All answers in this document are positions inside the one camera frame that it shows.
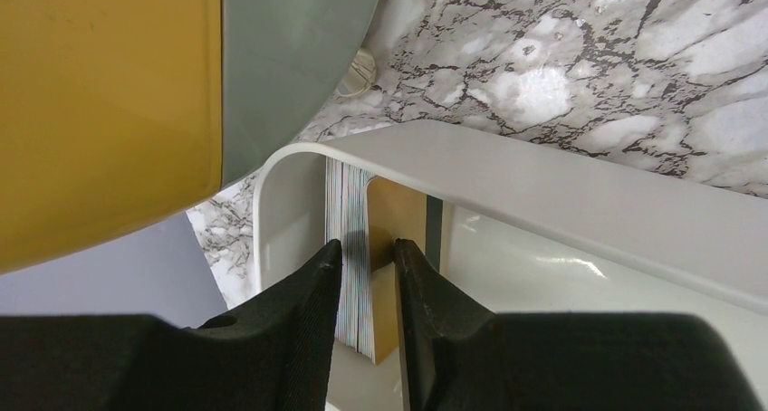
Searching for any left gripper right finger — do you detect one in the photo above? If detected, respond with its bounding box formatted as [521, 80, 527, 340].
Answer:
[394, 239, 762, 410]

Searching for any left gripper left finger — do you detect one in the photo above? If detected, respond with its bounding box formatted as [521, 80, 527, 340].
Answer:
[1, 240, 342, 410]

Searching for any stack of cards in tray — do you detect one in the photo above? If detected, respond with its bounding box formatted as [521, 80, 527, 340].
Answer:
[324, 158, 375, 359]

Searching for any white rectangular plastic tray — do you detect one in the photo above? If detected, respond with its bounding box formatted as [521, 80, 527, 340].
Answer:
[252, 120, 767, 400]

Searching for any round cream drawer cabinet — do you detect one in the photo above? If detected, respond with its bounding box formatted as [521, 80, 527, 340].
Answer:
[1, 0, 379, 272]

